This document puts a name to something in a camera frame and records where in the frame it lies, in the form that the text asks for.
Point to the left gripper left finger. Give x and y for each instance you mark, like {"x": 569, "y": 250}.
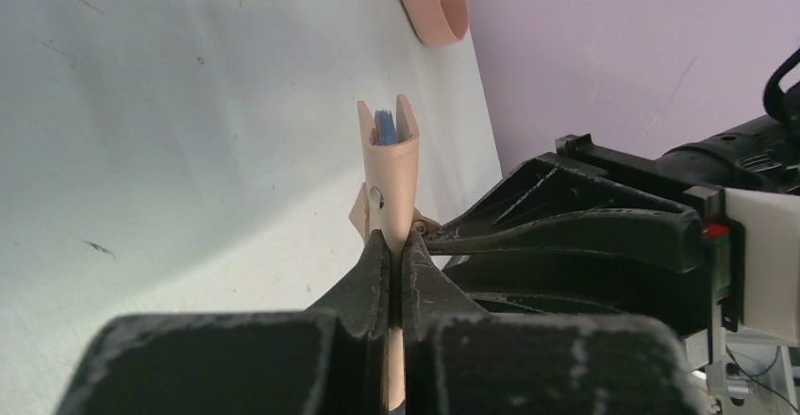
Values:
{"x": 326, "y": 359}

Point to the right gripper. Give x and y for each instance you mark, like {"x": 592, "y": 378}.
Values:
{"x": 590, "y": 230}

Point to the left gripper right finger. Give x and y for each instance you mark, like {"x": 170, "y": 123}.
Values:
{"x": 460, "y": 359}

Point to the beige leather card holder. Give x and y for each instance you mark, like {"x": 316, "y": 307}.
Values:
{"x": 390, "y": 142}

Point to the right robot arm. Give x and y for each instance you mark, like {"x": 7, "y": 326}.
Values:
{"x": 766, "y": 159}

